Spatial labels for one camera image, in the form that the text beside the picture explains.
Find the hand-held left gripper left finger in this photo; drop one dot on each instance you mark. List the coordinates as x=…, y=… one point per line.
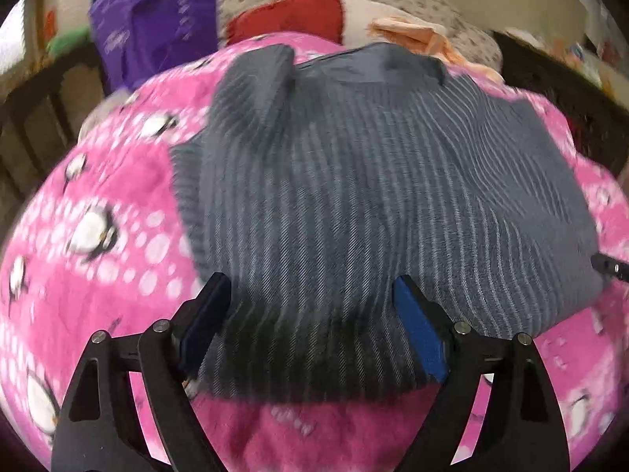
x=204, y=324

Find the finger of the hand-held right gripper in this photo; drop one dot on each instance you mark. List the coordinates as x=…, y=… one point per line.
x=612, y=268

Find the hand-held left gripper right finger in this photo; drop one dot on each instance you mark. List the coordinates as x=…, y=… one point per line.
x=420, y=324

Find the grey striped jacket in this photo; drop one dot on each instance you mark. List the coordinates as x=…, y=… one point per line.
x=344, y=196

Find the pink penguin print blanket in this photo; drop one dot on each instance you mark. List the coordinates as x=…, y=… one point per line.
x=123, y=177

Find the dark carved wooden headboard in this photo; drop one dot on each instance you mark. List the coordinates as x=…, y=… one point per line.
x=550, y=78

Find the dark wooden railing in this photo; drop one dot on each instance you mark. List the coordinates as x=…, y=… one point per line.
x=44, y=88

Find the orange fringed scarf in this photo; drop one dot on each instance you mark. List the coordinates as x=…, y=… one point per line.
x=422, y=34

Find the purple bag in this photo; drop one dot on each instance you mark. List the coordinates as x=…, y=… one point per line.
x=147, y=24

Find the green cloth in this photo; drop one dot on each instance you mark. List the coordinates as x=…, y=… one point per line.
x=69, y=42

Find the white cloth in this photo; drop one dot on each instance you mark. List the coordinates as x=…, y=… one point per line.
x=363, y=14

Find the red cloth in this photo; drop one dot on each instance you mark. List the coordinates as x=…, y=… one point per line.
x=290, y=17

